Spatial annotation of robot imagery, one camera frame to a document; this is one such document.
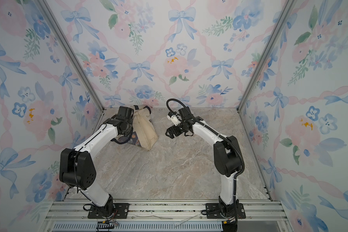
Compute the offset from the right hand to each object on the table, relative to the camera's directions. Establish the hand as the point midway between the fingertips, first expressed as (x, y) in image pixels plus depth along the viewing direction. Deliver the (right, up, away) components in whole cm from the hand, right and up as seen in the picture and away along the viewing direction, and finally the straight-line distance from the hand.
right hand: (172, 129), depth 93 cm
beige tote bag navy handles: (-20, +1, +6) cm, 21 cm away
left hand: (-25, +5, -2) cm, 26 cm away
